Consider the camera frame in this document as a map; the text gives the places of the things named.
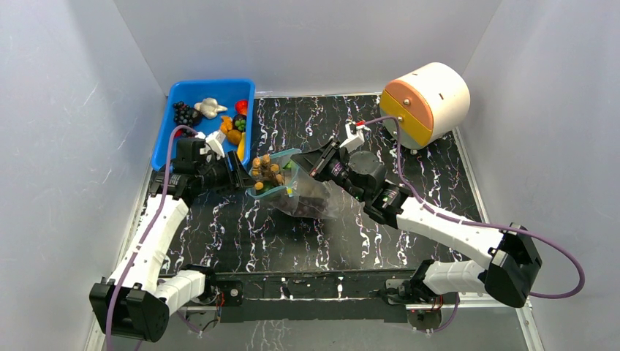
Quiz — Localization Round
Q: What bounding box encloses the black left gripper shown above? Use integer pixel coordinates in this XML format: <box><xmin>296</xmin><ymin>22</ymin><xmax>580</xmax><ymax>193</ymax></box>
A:
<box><xmin>197</xmin><ymin>151</ymin><xmax>256</xmax><ymax>197</ymax></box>

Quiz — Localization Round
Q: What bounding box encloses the brown longan fruit bunch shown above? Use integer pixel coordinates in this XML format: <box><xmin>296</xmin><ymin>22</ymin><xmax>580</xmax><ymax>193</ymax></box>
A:
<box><xmin>250</xmin><ymin>154</ymin><xmax>284</xmax><ymax>194</ymax></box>

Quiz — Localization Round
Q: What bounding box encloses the clear zip top bag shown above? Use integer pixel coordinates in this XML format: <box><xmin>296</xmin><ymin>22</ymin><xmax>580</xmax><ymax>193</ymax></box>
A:
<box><xmin>246</xmin><ymin>148</ymin><xmax>344</xmax><ymax>219</ymax></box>

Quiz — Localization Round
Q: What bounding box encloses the dark purple grape bunch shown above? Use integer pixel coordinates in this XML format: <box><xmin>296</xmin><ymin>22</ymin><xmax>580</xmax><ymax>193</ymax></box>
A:
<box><xmin>276</xmin><ymin>192</ymin><xmax>336</xmax><ymax>219</ymax></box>

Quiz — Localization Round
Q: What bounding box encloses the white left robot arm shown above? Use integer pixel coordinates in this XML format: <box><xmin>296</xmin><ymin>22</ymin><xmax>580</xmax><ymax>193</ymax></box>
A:
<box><xmin>89</xmin><ymin>132</ymin><xmax>254</xmax><ymax>347</ymax></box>

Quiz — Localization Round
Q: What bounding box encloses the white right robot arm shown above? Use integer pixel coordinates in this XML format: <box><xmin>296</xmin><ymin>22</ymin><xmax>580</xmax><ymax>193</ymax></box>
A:
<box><xmin>291</xmin><ymin>141</ymin><xmax>542</xmax><ymax>308</ymax></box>

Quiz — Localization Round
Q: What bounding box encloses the dark mangosteen with green top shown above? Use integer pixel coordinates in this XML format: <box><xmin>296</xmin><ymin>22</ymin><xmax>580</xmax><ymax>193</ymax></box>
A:
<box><xmin>232</xmin><ymin>113</ymin><xmax>247</xmax><ymax>132</ymax></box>

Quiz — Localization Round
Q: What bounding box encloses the yellow toy banana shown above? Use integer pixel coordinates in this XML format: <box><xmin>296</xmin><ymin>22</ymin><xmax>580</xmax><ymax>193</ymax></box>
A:
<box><xmin>236</xmin><ymin>132</ymin><xmax>246</xmax><ymax>161</ymax></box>

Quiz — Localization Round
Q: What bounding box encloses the orange toy fruit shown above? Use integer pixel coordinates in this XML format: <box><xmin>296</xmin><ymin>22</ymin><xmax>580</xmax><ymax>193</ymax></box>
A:
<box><xmin>220</xmin><ymin>115</ymin><xmax>235</xmax><ymax>135</ymax></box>

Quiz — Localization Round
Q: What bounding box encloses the white toy garlic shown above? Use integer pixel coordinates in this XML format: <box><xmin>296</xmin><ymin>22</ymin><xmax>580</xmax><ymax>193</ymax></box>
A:
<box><xmin>194</xmin><ymin>97</ymin><xmax>228</xmax><ymax>119</ymax></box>

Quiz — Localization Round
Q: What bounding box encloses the black toy grape bunch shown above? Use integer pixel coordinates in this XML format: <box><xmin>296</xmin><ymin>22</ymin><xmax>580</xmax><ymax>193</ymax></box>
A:
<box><xmin>173</xmin><ymin>101</ymin><xmax>203</xmax><ymax>127</ymax></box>

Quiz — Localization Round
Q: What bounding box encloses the blue plastic bin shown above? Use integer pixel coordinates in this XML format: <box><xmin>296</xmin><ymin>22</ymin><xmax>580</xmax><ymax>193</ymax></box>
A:
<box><xmin>151</xmin><ymin>78</ymin><xmax>255</xmax><ymax>170</ymax></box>

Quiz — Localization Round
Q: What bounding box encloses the cylindrical drawer box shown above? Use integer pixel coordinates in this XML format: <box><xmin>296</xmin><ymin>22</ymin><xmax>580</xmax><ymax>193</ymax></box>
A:
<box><xmin>379</xmin><ymin>62</ymin><xmax>471</xmax><ymax>151</ymax></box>

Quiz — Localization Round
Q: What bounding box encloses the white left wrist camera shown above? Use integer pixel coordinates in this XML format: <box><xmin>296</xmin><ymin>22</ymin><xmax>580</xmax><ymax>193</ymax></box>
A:
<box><xmin>195</xmin><ymin>129</ymin><xmax>226</xmax><ymax>158</ymax></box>

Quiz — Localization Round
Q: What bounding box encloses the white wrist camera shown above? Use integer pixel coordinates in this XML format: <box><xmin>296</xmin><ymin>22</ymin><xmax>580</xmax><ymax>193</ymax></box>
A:
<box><xmin>195</xmin><ymin>129</ymin><xmax>226</xmax><ymax>158</ymax></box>
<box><xmin>340</xmin><ymin>121</ymin><xmax>365</xmax><ymax>153</ymax></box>

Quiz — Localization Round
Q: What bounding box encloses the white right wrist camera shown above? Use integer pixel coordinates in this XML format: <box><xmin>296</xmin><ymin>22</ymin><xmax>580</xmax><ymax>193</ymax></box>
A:
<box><xmin>340</xmin><ymin>121</ymin><xmax>365</xmax><ymax>153</ymax></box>

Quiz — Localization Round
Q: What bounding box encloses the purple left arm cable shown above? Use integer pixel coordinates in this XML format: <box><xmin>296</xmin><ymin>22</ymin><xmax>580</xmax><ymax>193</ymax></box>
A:
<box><xmin>105</xmin><ymin>124</ymin><xmax>200</xmax><ymax>351</ymax></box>

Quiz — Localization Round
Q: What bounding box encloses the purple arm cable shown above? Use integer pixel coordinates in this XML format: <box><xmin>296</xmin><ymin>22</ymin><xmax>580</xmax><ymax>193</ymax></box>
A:
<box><xmin>105</xmin><ymin>124</ymin><xmax>200</xmax><ymax>351</ymax></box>
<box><xmin>355</xmin><ymin>115</ymin><xmax>586</xmax><ymax>300</ymax></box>

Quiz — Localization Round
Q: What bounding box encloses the black base frame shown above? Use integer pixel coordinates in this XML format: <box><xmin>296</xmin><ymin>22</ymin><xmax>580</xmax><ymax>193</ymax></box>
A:
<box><xmin>184</xmin><ymin>268</ymin><xmax>461</xmax><ymax>325</ymax></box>

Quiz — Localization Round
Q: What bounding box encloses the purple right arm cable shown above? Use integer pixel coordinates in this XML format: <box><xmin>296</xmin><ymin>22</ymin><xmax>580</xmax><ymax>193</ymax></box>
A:
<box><xmin>355</xmin><ymin>115</ymin><xmax>586</xmax><ymax>300</ymax></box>

